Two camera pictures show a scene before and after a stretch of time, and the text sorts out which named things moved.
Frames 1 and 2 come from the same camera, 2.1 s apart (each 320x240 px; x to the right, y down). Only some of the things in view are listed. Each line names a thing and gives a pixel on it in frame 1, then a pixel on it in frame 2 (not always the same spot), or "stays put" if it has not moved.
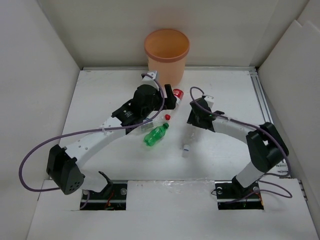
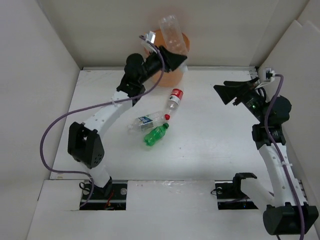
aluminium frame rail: [265, 105] stays put
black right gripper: [192, 119] to [231, 89]
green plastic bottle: [156, 134] stays put
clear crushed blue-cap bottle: [190, 140] to [174, 39]
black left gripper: [170, 99] to [172, 60]
